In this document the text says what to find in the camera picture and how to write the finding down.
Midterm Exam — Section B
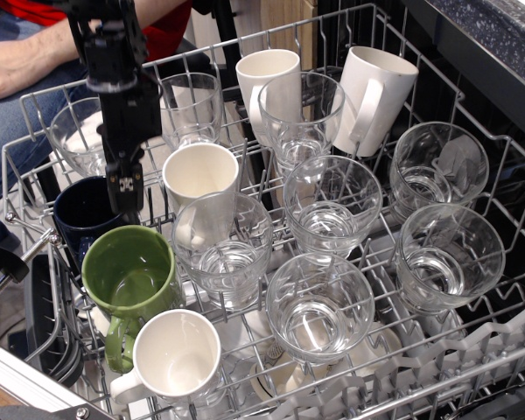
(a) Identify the person's bare forearm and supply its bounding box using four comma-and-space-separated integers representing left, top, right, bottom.
24, 0, 185, 77

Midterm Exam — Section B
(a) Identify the white mug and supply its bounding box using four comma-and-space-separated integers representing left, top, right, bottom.
235, 49, 301, 151
333, 45, 419, 158
110, 309, 221, 404

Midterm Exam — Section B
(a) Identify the white mug front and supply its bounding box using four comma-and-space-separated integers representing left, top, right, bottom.
110, 309, 221, 404

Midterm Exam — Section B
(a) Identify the clear glass centre left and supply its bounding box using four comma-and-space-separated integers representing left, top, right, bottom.
171, 192, 273, 311

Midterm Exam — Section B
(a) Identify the clear glass right lower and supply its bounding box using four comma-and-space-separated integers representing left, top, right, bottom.
395, 203, 506, 315

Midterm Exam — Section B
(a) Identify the grey wire dishwasher rack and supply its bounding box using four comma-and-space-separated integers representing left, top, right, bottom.
3, 3, 525, 419

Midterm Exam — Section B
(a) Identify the clear glass back middle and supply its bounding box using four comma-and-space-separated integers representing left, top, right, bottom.
160, 73, 223, 151

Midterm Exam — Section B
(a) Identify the dark blue ceramic mug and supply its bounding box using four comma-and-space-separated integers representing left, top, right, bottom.
53, 176, 130, 270

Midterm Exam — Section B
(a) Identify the white mug back right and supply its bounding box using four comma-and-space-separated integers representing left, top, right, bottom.
333, 45, 419, 158

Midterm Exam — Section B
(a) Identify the clear glass back left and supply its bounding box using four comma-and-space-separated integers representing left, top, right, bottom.
49, 97, 106, 177

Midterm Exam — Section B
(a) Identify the white mug back centre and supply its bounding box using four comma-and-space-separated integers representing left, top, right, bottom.
235, 49, 301, 151

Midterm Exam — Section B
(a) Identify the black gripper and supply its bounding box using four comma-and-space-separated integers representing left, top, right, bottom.
98, 80, 161, 225

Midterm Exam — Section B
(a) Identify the white plate lower rack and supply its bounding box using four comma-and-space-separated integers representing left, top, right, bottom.
249, 328, 403, 401

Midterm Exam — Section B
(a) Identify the green ceramic mug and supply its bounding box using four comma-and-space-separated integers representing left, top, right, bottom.
81, 225, 186, 374

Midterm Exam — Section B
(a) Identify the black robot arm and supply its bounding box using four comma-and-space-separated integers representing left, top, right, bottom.
62, 1, 162, 216

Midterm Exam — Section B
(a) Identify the clear glass front centre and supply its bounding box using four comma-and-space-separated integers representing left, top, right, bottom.
266, 253, 375, 365

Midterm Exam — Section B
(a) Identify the tall clear glass back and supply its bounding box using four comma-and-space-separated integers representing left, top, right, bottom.
257, 71, 345, 177

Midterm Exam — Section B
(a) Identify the person's hand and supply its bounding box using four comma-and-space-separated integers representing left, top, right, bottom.
0, 40, 36, 99

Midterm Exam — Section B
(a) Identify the cream mug centre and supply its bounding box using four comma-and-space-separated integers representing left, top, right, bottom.
162, 143, 239, 249

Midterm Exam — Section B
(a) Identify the clear glass right upper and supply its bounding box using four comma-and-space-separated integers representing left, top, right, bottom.
389, 122, 489, 222

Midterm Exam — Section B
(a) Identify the black clamp with metal rod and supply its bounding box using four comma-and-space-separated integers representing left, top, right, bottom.
0, 211, 62, 294

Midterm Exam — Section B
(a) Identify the dark speckled countertop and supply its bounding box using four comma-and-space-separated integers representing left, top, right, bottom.
403, 1, 525, 133

